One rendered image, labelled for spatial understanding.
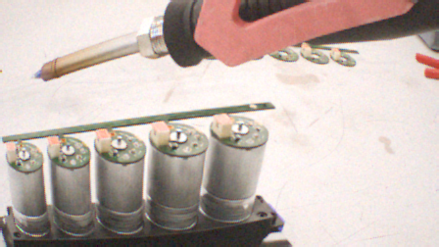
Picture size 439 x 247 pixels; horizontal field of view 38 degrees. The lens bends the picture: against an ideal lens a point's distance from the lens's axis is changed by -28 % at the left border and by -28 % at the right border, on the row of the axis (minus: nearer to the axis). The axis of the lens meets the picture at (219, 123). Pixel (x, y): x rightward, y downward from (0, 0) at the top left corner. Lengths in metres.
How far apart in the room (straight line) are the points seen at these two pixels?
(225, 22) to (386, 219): 0.23
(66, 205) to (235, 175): 0.09
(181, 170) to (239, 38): 0.12
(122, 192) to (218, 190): 0.05
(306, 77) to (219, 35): 0.34
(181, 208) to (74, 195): 0.06
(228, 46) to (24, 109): 0.28
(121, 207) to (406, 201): 0.19
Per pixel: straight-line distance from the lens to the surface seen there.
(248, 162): 0.36
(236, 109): 0.38
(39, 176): 0.32
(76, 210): 0.34
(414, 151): 0.52
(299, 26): 0.22
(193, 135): 0.35
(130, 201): 0.34
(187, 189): 0.35
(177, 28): 0.24
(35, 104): 0.50
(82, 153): 0.33
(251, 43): 0.23
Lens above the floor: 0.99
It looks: 29 degrees down
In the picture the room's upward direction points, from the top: 9 degrees clockwise
